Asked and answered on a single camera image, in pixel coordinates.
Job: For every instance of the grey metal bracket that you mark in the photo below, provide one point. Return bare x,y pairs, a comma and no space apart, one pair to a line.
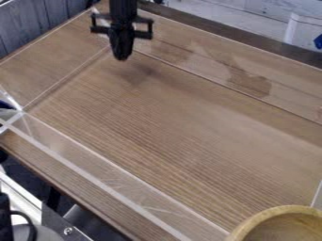
57,223

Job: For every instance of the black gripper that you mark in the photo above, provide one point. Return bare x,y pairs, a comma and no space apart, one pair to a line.
103,25

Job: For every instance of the brown wooden bowl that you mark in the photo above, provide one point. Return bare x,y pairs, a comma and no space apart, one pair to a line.
282,223

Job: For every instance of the blue object at edge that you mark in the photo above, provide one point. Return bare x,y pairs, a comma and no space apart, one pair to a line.
318,42

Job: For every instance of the white container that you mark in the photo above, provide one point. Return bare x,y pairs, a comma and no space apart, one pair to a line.
304,29

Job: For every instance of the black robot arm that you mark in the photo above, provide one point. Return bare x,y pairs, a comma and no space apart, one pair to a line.
123,10

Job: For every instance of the clear acrylic tray wall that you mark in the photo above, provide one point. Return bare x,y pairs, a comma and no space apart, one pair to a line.
176,143

